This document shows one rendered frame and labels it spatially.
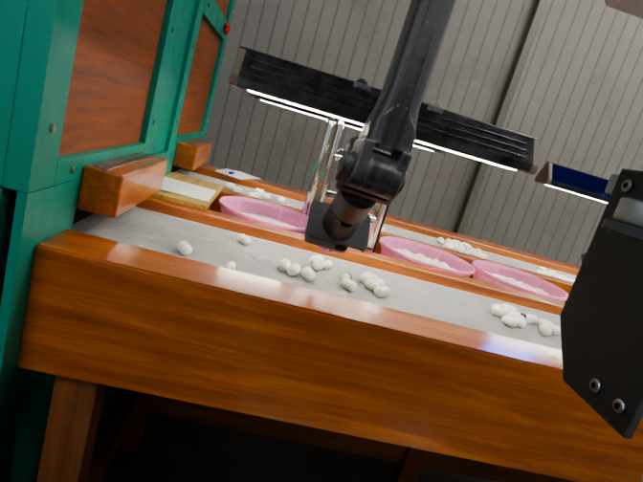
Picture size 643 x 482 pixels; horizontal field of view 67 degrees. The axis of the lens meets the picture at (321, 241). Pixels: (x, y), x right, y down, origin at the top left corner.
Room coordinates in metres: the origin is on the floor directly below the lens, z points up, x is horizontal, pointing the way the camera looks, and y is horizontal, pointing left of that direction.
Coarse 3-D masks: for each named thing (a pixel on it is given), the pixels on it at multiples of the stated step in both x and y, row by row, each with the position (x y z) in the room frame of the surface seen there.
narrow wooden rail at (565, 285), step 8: (224, 192) 1.36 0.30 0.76; (232, 192) 1.39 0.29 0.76; (216, 200) 1.36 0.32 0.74; (264, 200) 1.42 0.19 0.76; (216, 208) 1.36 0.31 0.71; (264, 208) 1.38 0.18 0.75; (296, 208) 1.43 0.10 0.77; (272, 216) 1.38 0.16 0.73; (288, 216) 1.39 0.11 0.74; (384, 232) 1.46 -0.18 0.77; (416, 240) 1.50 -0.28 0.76; (376, 248) 1.43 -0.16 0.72; (440, 248) 1.49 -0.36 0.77; (464, 256) 1.47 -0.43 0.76; (472, 256) 1.50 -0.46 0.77; (448, 264) 1.46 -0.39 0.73; (504, 264) 1.54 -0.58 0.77; (528, 272) 1.52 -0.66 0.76; (552, 280) 1.51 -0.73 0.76; (560, 280) 1.54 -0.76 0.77; (568, 288) 1.52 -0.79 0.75
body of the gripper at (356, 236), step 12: (312, 204) 0.78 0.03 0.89; (324, 204) 0.79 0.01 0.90; (312, 216) 0.77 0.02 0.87; (324, 216) 0.76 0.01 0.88; (336, 216) 0.72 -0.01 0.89; (312, 228) 0.76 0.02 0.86; (324, 228) 0.76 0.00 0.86; (336, 228) 0.73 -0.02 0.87; (348, 228) 0.72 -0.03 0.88; (360, 228) 0.78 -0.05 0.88; (324, 240) 0.75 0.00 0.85; (336, 240) 0.76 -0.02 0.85; (348, 240) 0.76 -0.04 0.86; (360, 240) 0.77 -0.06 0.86
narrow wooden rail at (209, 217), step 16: (144, 208) 1.02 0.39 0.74; (160, 208) 1.03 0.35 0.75; (176, 208) 1.03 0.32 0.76; (192, 208) 1.05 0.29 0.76; (208, 224) 1.04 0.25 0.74; (224, 224) 1.05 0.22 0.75; (240, 224) 1.05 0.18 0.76; (256, 224) 1.08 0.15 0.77; (272, 240) 1.06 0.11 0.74; (288, 240) 1.07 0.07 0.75; (304, 240) 1.07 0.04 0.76; (336, 256) 1.08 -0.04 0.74; (352, 256) 1.09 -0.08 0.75; (368, 256) 1.10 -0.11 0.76; (384, 256) 1.14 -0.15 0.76; (400, 272) 1.11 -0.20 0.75; (416, 272) 1.11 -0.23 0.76; (432, 272) 1.13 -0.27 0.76; (448, 272) 1.18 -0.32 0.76; (464, 288) 1.13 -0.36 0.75; (480, 288) 1.13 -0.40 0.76; (496, 288) 1.15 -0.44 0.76; (528, 304) 1.15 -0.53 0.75; (544, 304) 1.16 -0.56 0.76; (560, 304) 1.18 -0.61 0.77
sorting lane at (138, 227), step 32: (128, 224) 0.89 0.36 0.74; (160, 224) 0.95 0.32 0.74; (192, 224) 1.02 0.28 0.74; (192, 256) 0.81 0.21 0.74; (224, 256) 0.86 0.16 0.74; (256, 256) 0.92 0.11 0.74; (288, 256) 0.98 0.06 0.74; (320, 288) 0.84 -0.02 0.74; (416, 288) 1.03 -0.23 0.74; (448, 288) 1.12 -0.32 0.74; (448, 320) 0.87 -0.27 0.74; (480, 320) 0.93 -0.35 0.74
